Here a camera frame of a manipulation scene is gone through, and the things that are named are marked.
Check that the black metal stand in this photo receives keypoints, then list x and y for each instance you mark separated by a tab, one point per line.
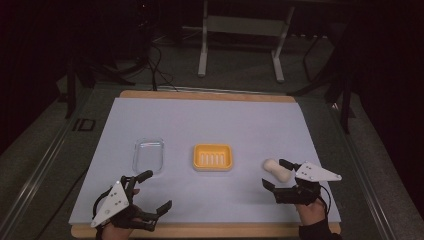
346	100

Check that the white metal stand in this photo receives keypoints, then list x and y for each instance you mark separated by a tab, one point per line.
240	25

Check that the white soap bar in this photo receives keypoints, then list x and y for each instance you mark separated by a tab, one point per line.
277	170

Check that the yellow soap dish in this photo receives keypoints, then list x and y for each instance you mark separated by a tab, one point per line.
212	157

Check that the person's left hand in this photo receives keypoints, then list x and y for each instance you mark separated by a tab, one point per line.
115	233

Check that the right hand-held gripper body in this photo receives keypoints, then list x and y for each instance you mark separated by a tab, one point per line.
316	174

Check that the person's right hand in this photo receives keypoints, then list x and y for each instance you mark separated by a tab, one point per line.
310	212

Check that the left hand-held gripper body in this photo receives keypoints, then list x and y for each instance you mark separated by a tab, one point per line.
115	203

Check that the clear plastic tray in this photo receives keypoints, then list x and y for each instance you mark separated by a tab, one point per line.
148	156

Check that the black floor bracket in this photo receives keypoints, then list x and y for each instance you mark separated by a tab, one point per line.
84	124

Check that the light blue table mat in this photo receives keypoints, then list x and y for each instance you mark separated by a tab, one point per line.
216	123

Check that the metal floor rail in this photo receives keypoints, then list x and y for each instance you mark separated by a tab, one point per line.
366	173
36	173

